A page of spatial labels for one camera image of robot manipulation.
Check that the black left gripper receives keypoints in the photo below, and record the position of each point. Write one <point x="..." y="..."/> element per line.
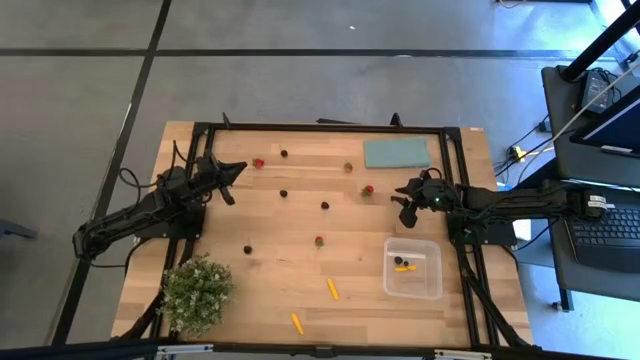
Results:
<point x="210" y="174"/>

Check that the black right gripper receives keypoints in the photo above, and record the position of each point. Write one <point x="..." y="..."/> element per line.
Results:
<point x="437" y="195"/>

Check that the red toy strawberry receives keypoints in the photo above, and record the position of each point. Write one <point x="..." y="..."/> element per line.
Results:
<point x="258" y="162"/>
<point x="367" y="190"/>
<point x="319" y="242"/>
<point x="348" y="167"/>

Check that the yellow elongated toy vegetable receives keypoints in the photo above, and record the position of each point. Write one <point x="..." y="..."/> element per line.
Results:
<point x="297" y="324"/>
<point x="333" y="289"/>
<point x="402" y="269"/>

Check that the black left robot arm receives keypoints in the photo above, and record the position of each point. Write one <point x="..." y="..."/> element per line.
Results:
<point x="125" y="220"/>

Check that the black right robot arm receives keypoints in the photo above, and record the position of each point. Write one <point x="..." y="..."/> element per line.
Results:
<point x="525" y="202"/>

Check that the clear plastic tupperware container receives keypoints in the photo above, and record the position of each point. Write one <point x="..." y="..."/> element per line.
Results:
<point x="422" y="285"/>

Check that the folded teal cloth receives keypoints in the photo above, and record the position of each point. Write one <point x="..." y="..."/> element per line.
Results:
<point x="397" y="152"/>

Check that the white paper sheet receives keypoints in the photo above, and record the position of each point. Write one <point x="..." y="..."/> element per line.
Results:
<point x="524" y="231"/>

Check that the green artificial potted plant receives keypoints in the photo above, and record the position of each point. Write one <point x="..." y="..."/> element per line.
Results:
<point x="196" y="295"/>

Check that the yellow power plug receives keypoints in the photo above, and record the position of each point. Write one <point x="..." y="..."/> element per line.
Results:
<point x="518" y="152"/>

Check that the dark grey desk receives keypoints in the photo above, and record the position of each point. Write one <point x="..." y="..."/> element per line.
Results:
<point x="565" y="130"/>
<point x="590" y="285"/>

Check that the black keyboard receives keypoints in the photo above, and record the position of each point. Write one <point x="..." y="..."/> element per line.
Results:
<point x="610" y="240"/>

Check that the black power adapter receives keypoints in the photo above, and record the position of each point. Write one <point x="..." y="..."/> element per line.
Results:
<point x="595" y="90"/>

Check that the grey chair base leg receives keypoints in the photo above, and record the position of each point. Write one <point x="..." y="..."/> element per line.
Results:
<point x="15" y="230"/>

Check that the black diagonal pole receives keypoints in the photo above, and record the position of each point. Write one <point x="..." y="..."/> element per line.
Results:
<point x="600" y="42"/>

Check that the black aluminium table frame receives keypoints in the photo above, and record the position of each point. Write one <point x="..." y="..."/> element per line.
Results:
<point x="325" y="127"/>

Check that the black camera mount beam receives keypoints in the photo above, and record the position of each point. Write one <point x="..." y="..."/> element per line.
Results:
<point x="75" y="351"/>

